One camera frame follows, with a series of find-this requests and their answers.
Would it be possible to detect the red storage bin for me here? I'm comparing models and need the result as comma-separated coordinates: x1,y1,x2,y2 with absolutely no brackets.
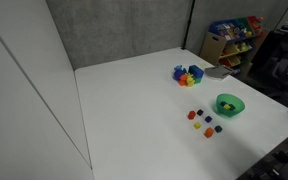
246,15,263,34

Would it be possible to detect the blue storage bin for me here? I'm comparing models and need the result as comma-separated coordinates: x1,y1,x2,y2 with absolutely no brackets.
208,19,242,42

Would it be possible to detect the green storage bin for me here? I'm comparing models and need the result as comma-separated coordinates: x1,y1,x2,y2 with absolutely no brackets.
235,17,254,37

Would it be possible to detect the large blue toy block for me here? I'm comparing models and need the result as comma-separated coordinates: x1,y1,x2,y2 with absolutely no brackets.
188,64,205,80

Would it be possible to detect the yellow storage bin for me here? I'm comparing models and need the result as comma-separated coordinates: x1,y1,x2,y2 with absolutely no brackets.
222,43,242,56

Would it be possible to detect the wooden toy bin shelf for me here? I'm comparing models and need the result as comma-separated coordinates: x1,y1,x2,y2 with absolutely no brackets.
199,15,271,68

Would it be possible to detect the yellow toy piece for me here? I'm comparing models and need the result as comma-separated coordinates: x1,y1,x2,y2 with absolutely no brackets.
185,73,196,88

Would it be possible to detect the orange toy piece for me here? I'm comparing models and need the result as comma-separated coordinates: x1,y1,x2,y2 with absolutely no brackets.
178,74,189,87

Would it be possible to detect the green plastic bowl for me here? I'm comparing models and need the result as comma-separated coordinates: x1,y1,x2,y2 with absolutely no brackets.
215,93,246,118

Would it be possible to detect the purple toy piece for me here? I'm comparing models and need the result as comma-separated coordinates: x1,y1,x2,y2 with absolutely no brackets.
173,70,186,82

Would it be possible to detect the black vertical pole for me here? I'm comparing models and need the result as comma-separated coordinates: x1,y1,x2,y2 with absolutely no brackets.
181,0,196,51

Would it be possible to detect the red-orange cube block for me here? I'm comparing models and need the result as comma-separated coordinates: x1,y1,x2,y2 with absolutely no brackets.
187,110,197,121

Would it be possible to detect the grey folded cloth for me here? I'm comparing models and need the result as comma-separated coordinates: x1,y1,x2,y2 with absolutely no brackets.
204,65,234,81

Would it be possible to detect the black frame hardware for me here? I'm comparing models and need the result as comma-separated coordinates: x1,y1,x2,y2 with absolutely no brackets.
240,125,288,180

